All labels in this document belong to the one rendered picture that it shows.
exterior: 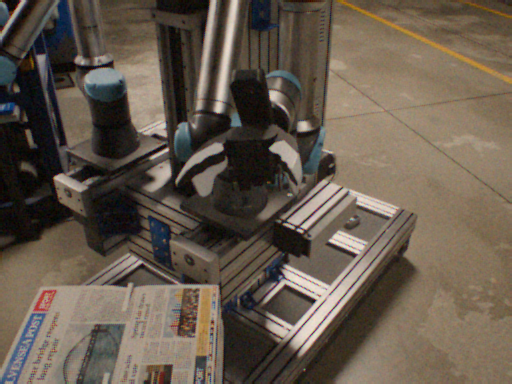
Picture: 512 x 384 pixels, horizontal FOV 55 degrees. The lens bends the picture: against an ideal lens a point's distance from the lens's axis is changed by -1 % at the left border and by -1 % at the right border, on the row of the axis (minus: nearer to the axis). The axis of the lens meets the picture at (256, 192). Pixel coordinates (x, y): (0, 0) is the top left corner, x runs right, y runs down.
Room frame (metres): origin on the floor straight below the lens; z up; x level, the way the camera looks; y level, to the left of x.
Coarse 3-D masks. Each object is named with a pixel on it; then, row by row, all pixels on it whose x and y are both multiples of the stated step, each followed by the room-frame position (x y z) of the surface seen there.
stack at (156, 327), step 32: (64, 288) 0.73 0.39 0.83; (96, 288) 0.73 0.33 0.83; (128, 288) 0.73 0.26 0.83; (160, 288) 0.73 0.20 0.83; (192, 288) 0.73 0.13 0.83; (32, 320) 0.64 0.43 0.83; (64, 320) 0.64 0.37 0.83; (96, 320) 0.65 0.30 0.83; (128, 320) 0.65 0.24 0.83; (160, 320) 0.65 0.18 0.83; (192, 320) 0.64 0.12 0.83; (32, 352) 0.57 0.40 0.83; (64, 352) 0.57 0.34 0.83; (96, 352) 0.57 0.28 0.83; (128, 352) 0.57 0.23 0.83; (160, 352) 0.57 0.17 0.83; (192, 352) 0.57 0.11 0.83
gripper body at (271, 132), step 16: (240, 128) 0.62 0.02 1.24; (256, 128) 0.61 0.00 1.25; (272, 128) 0.61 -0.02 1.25; (288, 128) 0.68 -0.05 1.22; (240, 144) 0.58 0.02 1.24; (256, 144) 0.57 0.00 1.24; (240, 160) 0.59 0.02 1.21; (256, 160) 0.58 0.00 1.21; (240, 176) 0.59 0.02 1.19; (256, 176) 0.58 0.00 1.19; (272, 176) 0.58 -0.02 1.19
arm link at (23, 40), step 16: (32, 0) 1.28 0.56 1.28; (48, 0) 1.29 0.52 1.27; (16, 16) 1.27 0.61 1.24; (32, 16) 1.27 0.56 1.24; (48, 16) 1.30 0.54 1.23; (16, 32) 1.25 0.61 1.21; (32, 32) 1.27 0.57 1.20; (0, 48) 1.24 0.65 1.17; (16, 48) 1.25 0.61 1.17; (0, 64) 1.21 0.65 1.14; (16, 64) 1.25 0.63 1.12; (0, 80) 1.20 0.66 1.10
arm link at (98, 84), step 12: (96, 72) 1.39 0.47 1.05; (108, 72) 1.39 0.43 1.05; (120, 72) 1.40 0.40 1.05; (84, 84) 1.36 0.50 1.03; (96, 84) 1.32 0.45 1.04; (108, 84) 1.33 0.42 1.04; (120, 84) 1.35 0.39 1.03; (96, 96) 1.31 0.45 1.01; (108, 96) 1.32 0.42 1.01; (120, 96) 1.33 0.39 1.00; (96, 108) 1.32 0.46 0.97; (108, 108) 1.31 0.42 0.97; (120, 108) 1.33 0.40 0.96; (96, 120) 1.32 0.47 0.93; (108, 120) 1.31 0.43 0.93; (120, 120) 1.33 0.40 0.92
